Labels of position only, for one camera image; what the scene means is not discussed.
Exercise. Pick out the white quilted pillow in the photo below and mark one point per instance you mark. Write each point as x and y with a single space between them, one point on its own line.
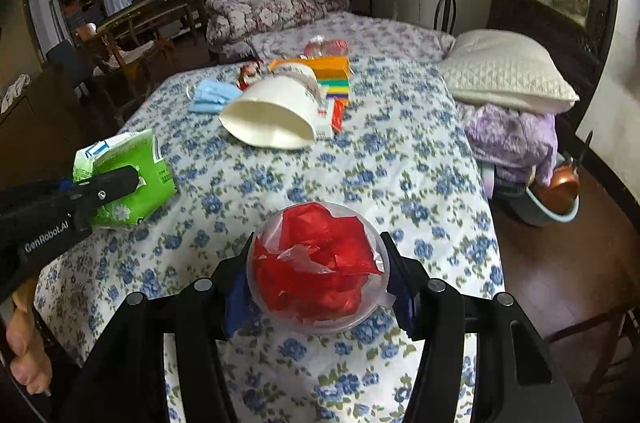
505 73

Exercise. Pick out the person's left hand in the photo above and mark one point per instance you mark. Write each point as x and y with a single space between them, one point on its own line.
27 353

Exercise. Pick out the blue face mask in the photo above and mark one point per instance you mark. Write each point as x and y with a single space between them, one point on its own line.
212 95

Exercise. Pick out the purple floral bed sheet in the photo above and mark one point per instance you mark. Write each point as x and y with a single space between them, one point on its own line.
380 33

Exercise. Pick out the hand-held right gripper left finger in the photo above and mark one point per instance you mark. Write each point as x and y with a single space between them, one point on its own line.
237 303

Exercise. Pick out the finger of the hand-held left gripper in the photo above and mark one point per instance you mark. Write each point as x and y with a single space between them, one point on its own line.
117 184

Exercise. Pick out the clear plastic bottle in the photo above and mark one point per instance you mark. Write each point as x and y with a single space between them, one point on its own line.
325 48

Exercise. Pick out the grey plastic basin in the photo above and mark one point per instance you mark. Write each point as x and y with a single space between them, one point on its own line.
537 208

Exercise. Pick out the orange multicolour striped box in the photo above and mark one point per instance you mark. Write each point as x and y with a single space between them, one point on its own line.
332 73

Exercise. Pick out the small orange sachet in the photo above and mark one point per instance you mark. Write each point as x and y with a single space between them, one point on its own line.
339 113

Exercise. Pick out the dark wooden cabinet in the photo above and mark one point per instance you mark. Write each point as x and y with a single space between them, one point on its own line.
40 128

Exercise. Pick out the white rag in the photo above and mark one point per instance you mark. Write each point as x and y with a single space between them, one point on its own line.
15 90

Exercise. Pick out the dark wooden stool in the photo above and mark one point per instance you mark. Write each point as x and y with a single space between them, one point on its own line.
600 303

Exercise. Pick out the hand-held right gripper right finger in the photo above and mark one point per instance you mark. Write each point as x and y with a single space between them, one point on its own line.
405 303

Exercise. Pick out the purple crumpled cloth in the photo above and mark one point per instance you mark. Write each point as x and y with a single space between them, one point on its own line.
505 138

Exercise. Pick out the small red snack wrapper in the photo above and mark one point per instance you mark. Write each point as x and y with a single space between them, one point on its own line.
248 73

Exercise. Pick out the clear plastic cup red filling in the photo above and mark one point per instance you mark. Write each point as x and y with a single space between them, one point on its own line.
310 268

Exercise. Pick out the printed paper noodle bowl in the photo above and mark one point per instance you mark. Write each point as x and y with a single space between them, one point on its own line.
270 113

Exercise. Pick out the copper kettle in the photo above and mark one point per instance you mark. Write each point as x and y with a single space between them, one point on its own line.
560 188

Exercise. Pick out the maroon floral folded quilt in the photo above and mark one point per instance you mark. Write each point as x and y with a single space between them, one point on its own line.
270 10

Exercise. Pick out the wooden chair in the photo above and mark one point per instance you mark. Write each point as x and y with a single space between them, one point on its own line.
125 53

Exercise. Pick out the dark blue chair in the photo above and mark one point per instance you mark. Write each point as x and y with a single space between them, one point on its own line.
67 60

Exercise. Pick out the green tissue packet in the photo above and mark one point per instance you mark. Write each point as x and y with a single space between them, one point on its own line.
145 198

